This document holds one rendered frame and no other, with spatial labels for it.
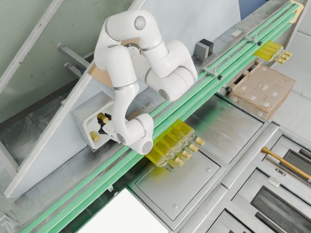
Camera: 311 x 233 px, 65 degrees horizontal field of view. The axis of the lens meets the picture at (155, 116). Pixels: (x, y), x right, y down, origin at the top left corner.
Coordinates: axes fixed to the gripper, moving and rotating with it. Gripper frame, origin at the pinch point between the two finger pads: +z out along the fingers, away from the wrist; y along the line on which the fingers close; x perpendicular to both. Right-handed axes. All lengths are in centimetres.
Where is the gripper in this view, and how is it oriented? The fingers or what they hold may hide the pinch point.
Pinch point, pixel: (104, 119)
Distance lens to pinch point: 110.9
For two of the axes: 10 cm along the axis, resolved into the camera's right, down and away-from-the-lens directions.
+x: -1.9, -7.5, -6.3
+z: -6.9, -3.5, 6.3
